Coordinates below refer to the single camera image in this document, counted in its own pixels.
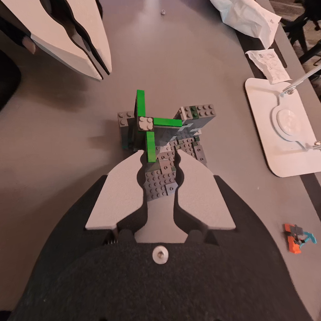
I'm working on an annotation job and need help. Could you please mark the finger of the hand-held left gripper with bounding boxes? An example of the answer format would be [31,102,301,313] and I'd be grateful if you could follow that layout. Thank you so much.
[3,0,104,81]
[63,0,112,75]

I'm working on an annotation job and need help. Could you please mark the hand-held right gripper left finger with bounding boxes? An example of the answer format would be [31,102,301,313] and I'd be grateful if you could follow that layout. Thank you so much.
[85,150,146,231]

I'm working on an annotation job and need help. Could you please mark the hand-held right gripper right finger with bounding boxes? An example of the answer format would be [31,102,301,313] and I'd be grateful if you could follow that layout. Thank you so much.
[174,149,237,231]

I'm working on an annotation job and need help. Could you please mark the grey and green brick build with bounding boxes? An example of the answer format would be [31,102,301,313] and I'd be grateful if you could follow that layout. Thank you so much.
[117,89,216,202]

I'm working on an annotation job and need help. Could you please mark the grey desk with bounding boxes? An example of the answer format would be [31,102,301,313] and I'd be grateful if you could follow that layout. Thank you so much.
[0,0,321,321]

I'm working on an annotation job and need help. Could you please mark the white desk stand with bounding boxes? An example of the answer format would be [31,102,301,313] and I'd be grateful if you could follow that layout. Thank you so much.
[244,61,321,178]

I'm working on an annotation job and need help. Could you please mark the person's left hand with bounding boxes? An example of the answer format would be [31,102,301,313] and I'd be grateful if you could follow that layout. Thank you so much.
[22,36,36,55]

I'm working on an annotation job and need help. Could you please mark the orange and blue brick figure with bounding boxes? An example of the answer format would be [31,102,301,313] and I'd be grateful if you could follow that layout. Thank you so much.
[283,223,317,255]

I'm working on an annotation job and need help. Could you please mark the white paper bag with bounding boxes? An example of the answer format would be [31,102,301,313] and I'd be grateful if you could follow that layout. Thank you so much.
[209,0,282,49]

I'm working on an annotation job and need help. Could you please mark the printed clear plastic bag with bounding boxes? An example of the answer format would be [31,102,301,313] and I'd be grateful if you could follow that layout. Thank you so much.
[245,49,292,84]

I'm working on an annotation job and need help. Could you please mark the black office chair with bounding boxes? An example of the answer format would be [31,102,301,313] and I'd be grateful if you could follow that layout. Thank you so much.
[282,0,321,67]

